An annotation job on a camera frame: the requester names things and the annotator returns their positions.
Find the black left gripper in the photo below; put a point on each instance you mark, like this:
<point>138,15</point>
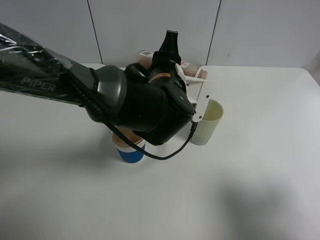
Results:
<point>158,103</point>

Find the pink label drink bottle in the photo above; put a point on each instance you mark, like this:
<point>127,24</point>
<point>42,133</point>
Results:
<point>145,58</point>

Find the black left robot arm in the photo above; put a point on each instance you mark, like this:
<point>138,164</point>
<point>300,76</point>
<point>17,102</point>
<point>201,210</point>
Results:
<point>28,68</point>

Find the light green plastic cup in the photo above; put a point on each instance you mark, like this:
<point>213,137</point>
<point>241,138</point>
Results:
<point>207,125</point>

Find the blue sleeve paper cup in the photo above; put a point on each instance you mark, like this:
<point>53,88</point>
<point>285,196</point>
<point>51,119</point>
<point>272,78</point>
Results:
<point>127,153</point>

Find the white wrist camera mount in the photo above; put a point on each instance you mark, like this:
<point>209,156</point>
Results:
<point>198,92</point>

